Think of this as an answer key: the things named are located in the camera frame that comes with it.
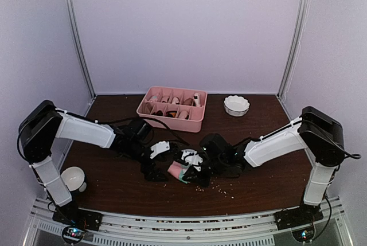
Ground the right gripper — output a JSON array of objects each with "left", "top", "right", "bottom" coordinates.
[{"left": 183, "top": 158, "right": 227, "bottom": 190}]

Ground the pink patterned sock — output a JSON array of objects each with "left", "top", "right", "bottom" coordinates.
[{"left": 167, "top": 161, "right": 197, "bottom": 184}]

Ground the brown cream striped sock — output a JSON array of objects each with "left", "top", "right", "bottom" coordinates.
[{"left": 193, "top": 93, "right": 201, "bottom": 107}]

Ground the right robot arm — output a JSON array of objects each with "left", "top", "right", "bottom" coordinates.
[{"left": 178, "top": 106, "right": 361, "bottom": 224}]

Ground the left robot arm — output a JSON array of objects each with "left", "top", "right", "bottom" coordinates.
[{"left": 16, "top": 100, "right": 170, "bottom": 225}]

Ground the pink divided organizer box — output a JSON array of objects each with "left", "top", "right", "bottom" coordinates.
[{"left": 136, "top": 86, "right": 208, "bottom": 133}]

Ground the white scalloped bowl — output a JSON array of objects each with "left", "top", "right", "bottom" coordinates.
[{"left": 224, "top": 95, "right": 250, "bottom": 117}]

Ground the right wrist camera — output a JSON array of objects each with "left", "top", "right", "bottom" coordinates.
[{"left": 181, "top": 149, "right": 204, "bottom": 171}]

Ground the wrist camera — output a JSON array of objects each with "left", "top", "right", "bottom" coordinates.
[
  {"left": 181, "top": 149, "right": 204, "bottom": 171},
  {"left": 150, "top": 141, "right": 170, "bottom": 159}
]

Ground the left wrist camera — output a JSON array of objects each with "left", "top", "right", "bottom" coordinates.
[{"left": 150, "top": 141, "right": 170, "bottom": 159}]

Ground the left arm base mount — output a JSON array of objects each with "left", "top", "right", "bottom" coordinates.
[{"left": 52, "top": 205, "right": 103, "bottom": 231}]

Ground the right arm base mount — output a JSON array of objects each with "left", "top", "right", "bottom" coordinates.
[{"left": 274, "top": 205, "right": 323, "bottom": 230}]

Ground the aluminium front rail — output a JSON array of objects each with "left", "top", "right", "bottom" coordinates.
[{"left": 22, "top": 197, "right": 353, "bottom": 246}]

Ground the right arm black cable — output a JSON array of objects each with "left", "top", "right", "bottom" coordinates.
[{"left": 298, "top": 116, "right": 361, "bottom": 161}]

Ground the right aluminium corner post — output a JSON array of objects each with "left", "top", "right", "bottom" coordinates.
[{"left": 277, "top": 0, "right": 309, "bottom": 101}]

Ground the aluminium corner post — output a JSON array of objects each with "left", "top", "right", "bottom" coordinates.
[
  {"left": 65, "top": 0, "right": 96, "bottom": 99},
  {"left": 277, "top": 0, "right": 309, "bottom": 101}
]

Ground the left aluminium corner post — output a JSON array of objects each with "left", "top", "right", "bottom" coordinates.
[{"left": 65, "top": 0, "right": 96, "bottom": 99}]

